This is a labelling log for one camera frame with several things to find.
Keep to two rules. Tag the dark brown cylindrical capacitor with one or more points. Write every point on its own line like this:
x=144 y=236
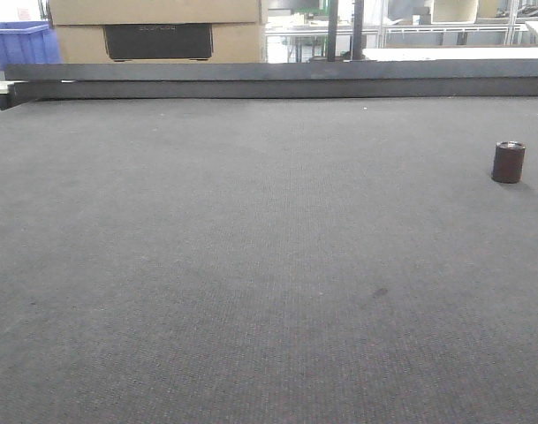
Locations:
x=508 y=162

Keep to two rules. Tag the white table top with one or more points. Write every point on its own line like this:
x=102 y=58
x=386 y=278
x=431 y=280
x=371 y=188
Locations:
x=454 y=53

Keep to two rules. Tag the lower cardboard box black print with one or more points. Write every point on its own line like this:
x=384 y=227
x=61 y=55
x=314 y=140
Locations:
x=162 y=43

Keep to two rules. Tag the upper cardboard box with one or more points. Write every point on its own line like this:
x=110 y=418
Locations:
x=86 y=12

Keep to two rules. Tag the blue plastic crate background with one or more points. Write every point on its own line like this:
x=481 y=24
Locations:
x=28 y=42

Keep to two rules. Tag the black vertical post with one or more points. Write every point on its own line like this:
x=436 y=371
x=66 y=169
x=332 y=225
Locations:
x=332 y=8

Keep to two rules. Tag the black tray rail frame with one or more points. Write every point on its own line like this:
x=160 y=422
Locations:
x=323 y=80

